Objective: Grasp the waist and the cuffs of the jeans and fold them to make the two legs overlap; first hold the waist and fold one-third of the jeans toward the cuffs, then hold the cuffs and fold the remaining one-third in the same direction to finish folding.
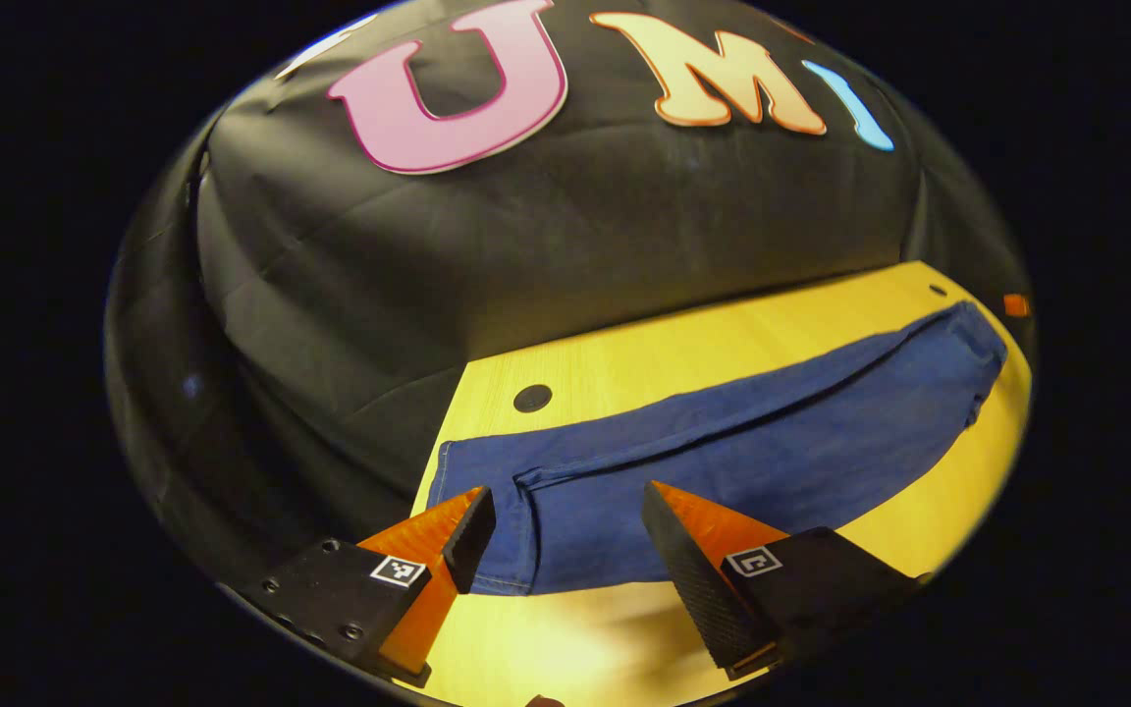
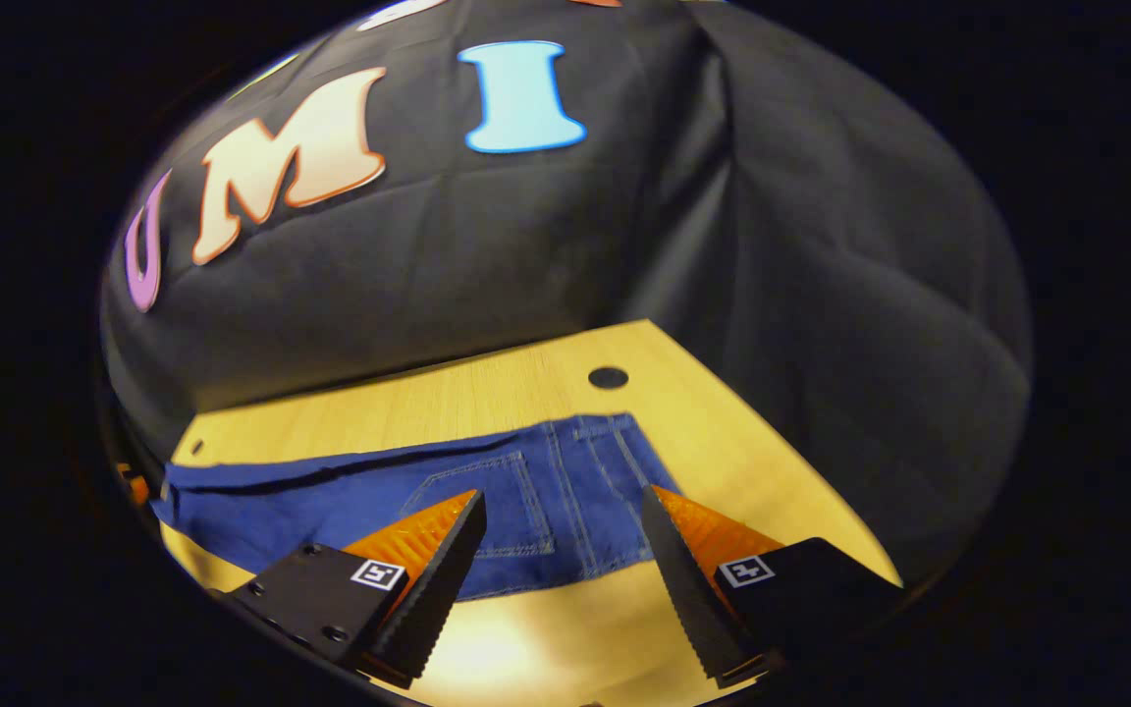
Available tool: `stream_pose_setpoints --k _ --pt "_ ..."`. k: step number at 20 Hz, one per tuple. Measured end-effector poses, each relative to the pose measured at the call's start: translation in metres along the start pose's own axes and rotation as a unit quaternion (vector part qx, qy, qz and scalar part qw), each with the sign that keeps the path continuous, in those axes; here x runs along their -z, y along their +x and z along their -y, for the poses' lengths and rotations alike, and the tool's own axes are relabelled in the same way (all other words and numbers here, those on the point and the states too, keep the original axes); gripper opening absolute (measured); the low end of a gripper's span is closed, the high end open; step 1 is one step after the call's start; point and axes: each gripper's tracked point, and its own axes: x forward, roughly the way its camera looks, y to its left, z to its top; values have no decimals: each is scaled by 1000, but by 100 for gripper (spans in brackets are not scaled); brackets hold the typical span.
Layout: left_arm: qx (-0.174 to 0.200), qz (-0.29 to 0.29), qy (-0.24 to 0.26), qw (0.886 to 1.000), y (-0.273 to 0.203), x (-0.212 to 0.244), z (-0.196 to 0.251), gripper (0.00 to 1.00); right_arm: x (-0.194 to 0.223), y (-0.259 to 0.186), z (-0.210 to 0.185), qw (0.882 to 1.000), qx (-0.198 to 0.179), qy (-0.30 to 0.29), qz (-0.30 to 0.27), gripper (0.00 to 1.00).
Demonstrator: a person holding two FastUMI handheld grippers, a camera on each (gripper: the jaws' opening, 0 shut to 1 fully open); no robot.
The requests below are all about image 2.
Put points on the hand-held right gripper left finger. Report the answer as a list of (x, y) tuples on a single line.
[(428, 599)]

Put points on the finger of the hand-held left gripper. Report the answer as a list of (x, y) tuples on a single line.
[(136, 486)]

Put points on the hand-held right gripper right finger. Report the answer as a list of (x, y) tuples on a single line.
[(698, 599)]

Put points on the blue denim jeans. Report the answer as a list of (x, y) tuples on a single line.
[(575, 501)]

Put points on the black backdrop cloth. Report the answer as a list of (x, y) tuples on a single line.
[(526, 245)]

